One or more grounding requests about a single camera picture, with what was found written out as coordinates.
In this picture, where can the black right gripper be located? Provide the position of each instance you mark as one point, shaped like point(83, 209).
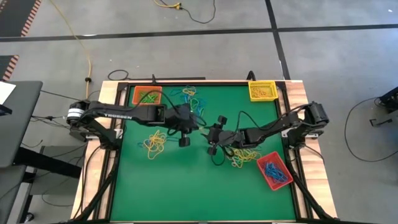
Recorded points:
point(230, 138)

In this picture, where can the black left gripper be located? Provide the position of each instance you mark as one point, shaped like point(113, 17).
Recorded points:
point(182, 118)

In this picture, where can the thin blue rubber band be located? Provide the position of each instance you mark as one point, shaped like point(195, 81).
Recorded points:
point(278, 168)

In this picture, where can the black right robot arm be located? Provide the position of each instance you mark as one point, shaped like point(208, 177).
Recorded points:
point(273, 127)

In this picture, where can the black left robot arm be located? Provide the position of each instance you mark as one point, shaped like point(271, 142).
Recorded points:
point(124, 113)

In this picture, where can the right pile of bands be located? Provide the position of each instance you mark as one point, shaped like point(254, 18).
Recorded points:
point(250, 154)

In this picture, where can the yellow plastic basket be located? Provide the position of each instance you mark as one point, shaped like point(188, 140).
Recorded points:
point(255, 99)

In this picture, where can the green table mat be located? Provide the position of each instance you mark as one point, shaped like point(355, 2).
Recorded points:
point(202, 193)

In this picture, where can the orange plastic basket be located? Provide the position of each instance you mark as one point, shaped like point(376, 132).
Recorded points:
point(135, 101)

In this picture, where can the red plastic basket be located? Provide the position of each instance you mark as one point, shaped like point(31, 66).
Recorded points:
point(281, 186)

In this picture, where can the light wooden table board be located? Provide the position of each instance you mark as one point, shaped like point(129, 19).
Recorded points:
point(107, 93)
point(295, 90)

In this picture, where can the black desk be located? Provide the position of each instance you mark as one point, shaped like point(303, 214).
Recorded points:
point(21, 130)

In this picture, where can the black floor equipment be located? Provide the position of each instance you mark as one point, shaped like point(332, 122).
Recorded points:
point(390, 101)

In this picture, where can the dark flat desk item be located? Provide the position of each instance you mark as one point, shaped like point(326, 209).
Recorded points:
point(4, 110)

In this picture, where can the white paper stack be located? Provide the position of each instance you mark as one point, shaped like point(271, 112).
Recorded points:
point(6, 91)

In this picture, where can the grey desk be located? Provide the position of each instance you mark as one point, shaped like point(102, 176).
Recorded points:
point(9, 193)

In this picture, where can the black striped floor mat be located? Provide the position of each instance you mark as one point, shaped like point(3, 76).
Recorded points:
point(4, 67)
point(15, 15)

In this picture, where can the black aluminium table frame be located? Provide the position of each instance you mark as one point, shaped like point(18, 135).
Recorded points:
point(217, 84)

